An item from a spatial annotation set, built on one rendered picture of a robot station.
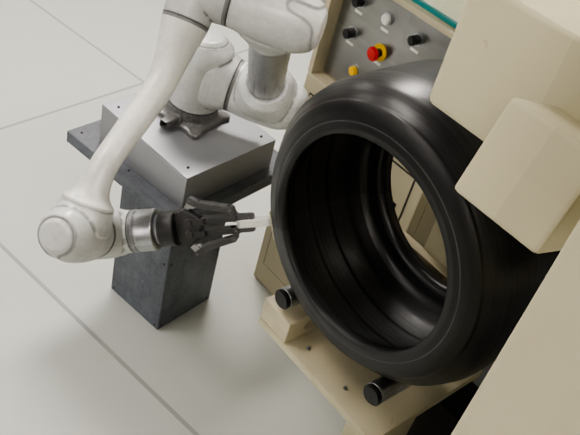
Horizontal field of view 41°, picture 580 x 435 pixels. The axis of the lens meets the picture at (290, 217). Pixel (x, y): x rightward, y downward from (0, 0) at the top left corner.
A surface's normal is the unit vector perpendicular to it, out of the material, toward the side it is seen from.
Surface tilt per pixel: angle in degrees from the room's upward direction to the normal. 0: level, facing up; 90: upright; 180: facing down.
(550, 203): 72
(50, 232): 64
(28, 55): 0
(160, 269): 90
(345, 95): 51
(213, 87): 86
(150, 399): 0
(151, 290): 90
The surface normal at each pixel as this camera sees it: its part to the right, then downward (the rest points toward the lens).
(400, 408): 0.22, -0.76
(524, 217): -0.65, 0.03
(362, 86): -0.57, -0.51
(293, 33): 0.04, 0.66
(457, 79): -0.76, 0.27
